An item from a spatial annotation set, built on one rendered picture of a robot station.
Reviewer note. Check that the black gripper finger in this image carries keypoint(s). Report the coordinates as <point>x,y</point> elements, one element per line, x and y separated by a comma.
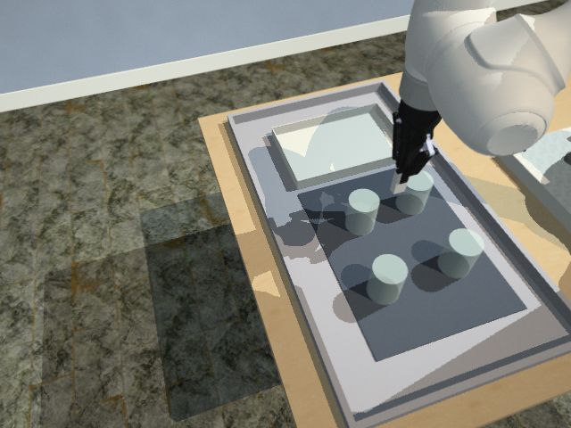
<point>396,142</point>
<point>410,166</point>

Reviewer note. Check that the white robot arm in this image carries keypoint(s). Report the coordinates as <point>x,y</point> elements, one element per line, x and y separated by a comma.
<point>494,86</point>

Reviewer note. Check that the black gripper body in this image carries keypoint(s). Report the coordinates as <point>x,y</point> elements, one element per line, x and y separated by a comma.
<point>422,122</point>

